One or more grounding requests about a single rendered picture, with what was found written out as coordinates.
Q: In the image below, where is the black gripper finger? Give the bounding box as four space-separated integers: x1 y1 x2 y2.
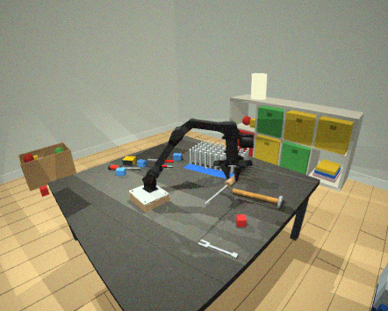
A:
234 167 245 182
220 167 231 180

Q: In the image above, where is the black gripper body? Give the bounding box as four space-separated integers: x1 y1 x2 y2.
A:
213 148 253 167

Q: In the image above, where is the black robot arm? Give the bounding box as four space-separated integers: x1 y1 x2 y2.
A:
142 118 254 193

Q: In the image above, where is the small red block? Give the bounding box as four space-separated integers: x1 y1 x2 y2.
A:
236 214 247 227

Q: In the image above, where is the blue flat strip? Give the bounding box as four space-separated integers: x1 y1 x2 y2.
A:
184 163 226 178

